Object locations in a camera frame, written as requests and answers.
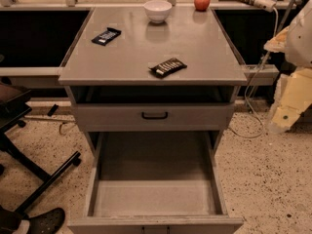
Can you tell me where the white ceramic bowl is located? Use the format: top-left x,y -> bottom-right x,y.
143,0 -> 172,23

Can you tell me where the dark blue snack bar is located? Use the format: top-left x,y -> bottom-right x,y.
92,27 -> 122,46

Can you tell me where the black office chair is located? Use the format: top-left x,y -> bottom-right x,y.
0,76 -> 82,216

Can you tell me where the closed top drawer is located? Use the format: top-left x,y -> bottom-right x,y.
72,103 -> 234,132

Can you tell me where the white power cable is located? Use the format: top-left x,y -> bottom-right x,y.
227,7 -> 281,139

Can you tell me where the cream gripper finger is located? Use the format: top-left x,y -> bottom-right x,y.
267,67 -> 312,134
264,26 -> 289,53

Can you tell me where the black perforated shoe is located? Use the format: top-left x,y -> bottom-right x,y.
27,208 -> 65,234

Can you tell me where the dark rxbar chocolate bar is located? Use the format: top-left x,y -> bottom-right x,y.
149,58 -> 187,78

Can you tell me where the red apple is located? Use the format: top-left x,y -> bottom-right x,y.
194,0 -> 211,12

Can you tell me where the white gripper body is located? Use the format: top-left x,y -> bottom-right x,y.
285,0 -> 312,67

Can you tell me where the grey drawer cabinet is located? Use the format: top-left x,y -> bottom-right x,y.
58,5 -> 248,234

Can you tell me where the grey side rail bracket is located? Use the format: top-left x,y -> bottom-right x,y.
242,64 -> 279,86

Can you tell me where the open middle drawer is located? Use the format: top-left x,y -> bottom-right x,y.
67,131 -> 245,234

